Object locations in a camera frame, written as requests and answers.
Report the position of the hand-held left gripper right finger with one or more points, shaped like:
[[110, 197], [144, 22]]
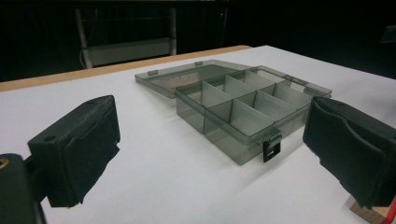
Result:
[[351, 149]]

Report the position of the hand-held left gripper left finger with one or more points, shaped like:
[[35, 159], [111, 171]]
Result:
[[77, 149]]

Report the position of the transparent grey compartment box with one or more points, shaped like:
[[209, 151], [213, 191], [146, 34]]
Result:
[[236, 105]]

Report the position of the metal stand with shelf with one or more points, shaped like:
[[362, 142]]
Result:
[[127, 49]]

